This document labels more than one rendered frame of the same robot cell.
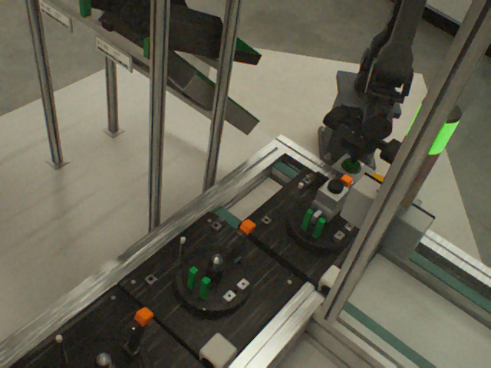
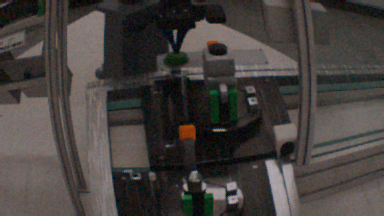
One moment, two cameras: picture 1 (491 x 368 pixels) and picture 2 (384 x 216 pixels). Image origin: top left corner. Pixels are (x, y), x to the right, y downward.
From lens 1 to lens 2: 52 cm
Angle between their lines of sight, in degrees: 31
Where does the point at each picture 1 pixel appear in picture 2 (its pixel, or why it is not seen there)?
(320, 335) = (302, 186)
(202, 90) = not seen: hidden behind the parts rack
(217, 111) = (63, 62)
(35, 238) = not seen: outside the picture
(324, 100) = (76, 56)
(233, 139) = (46, 130)
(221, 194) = (101, 156)
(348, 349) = (327, 170)
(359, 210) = (283, 23)
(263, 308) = (260, 194)
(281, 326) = (282, 194)
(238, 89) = not seen: hidden behind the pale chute
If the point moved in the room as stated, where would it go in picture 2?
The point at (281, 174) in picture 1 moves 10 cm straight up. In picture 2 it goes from (122, 111) to (119, 61)
